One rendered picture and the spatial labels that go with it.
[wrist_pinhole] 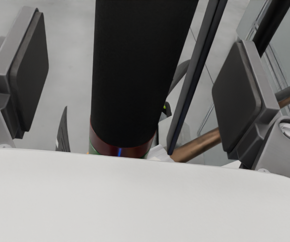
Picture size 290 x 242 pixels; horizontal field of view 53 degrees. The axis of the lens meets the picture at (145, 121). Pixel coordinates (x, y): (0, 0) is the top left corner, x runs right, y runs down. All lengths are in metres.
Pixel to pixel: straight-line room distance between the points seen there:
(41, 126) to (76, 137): 0.26
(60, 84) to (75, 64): 0.27
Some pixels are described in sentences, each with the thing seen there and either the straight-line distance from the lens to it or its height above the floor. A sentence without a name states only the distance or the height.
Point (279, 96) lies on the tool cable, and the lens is 0.31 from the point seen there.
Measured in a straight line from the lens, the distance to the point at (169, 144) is 0.15.
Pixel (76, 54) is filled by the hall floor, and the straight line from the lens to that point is 2.77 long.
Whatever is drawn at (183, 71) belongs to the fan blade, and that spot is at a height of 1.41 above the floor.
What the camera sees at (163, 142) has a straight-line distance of 0.75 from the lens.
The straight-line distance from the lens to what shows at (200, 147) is 0.25.
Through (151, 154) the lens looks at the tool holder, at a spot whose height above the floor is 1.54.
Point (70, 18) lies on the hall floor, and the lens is 3.23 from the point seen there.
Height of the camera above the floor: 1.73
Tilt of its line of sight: 50 degrees down
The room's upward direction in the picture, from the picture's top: 15 degrees clockwise
